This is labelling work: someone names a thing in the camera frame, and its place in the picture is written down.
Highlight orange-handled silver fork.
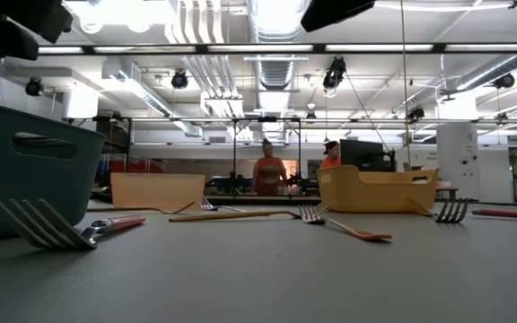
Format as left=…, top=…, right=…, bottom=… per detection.
left=298, top=200, right=394, bottom=243
left=194, top=193, right=247, bottom=214

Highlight black ceiling spotlight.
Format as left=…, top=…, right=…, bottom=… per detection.
left=493, top=72, right=516, bottom=90
left=171, top=69, right=190, bottom=90
left=24, top=76, right=45, bottom=98
left=407, top=105, right=426, bottom=123
left=322, top=56, right=347, bottom=91

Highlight white ceiling pipes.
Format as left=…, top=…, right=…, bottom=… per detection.
left=181, top=53, right=246, bottom=118

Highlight black computer monitor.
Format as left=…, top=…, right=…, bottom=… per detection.
left=339, top=138, right=397, bottom=174

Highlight person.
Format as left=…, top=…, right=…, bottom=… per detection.
left=320, top=140, right=343, bottom=170
left=251, top=137, right=289, bottom=196

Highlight yellow plastic bin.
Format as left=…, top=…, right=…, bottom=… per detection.
left=315, top=163, right=440, bottom=215

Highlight white building column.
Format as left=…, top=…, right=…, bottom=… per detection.
left=436, top=121, right=482, bottom=203

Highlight red storage crates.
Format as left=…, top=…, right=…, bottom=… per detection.
left=92, top=153, right=166, bottom=175

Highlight white ceiling box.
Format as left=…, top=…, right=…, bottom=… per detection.
left=62, top=91, right=101, bottom=120

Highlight grey table mat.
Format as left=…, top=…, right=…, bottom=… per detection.
left=0, top=199, right=517, bottom=323

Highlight teal plastic bin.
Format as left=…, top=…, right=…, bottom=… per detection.
left=0, top=98, right=108, bottom=243

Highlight black overhead frame bar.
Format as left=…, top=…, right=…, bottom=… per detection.
left=0, top=42, right=517, bottom=57

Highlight silver ventilation duct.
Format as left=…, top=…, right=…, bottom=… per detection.
left=245, top=0, right=310, bottom=113

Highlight black metal frame stand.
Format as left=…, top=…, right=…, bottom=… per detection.
left=230, top=116, right=305, bottom=198

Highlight red-handled silver fork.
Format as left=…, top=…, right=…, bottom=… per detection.
left=0, top=196, right=147, bottom=251
left=407, top=198, right=517, bottom=222

